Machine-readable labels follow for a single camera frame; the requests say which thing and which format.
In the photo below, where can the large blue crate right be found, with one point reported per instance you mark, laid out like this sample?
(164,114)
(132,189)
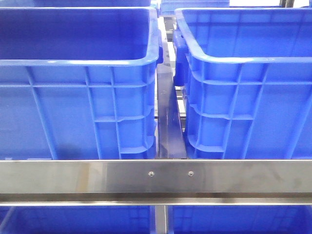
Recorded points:
(246,78)

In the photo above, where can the steel vertical post lower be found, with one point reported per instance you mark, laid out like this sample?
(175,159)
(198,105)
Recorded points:
(161,219)

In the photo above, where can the blue crate rear right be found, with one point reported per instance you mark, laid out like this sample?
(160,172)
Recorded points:
(168,7)

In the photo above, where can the blue crate lower left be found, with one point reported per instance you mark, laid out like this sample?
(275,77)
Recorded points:
(79,220)

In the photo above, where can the large blue crate left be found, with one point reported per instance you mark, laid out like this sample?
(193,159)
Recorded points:
(78,82)

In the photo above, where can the large blue crate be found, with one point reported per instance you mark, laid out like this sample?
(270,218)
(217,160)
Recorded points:
(246,78)
(78,82)

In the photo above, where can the steel divider bar centre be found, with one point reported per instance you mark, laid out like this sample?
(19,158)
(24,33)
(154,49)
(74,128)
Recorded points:
(170,138)

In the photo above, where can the blue crate rear left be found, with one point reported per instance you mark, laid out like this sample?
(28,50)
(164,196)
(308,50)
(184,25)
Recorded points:
(79,3)

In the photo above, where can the blue crate lower right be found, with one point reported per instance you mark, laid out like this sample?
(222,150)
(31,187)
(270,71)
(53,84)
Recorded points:
(227,219)

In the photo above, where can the stainless steel front rail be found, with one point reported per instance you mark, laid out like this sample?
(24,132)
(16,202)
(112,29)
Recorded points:
(126,182)

